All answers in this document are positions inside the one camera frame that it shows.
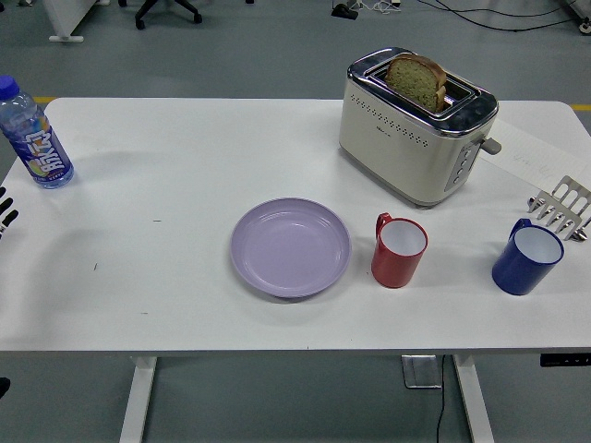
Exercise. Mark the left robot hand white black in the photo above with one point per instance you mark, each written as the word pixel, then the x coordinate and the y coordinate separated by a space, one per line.
pixel 5 214

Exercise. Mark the purple plastic plate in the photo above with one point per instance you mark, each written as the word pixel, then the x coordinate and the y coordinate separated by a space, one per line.
pixel 291 249

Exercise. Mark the blue-labelled drink bottle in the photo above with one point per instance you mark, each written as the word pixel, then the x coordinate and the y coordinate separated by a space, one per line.
pixel 44 154

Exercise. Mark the white desk leg panel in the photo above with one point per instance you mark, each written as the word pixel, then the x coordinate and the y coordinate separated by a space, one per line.
pixel 69 18

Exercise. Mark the white table leg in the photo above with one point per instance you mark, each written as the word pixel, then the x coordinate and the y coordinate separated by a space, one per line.
pixel 471 401
pixel 138 401

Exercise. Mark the black office chair base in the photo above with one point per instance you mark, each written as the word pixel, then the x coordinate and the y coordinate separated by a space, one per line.
pixel 161 9

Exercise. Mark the red mug white inside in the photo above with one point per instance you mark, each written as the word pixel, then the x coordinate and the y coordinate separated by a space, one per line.
pixel 392 267

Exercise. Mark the black power adapter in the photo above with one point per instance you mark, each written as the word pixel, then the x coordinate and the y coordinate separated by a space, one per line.
pixel 344 11

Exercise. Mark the cream and chrome toaster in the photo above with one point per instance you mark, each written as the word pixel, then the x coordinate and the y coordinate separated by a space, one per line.
pixel 401 152

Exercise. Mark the brown bread slice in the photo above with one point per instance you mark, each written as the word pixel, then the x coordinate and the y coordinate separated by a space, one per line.
pixel 411 80

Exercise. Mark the grey control box under table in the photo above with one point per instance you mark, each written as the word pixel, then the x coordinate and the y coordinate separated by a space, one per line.
pixel 420 371

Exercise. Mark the blue mug white inside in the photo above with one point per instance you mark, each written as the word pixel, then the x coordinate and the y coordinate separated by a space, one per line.
pixel 515 272

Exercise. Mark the white paper sheet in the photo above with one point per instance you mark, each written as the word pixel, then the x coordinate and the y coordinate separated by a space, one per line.
pixel 526 147

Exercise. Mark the silver metal toast rack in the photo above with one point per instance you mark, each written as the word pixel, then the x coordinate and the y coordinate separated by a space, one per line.
pixel 570 196

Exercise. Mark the black table control panel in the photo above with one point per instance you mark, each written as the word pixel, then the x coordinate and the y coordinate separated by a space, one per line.
pixel 565 360

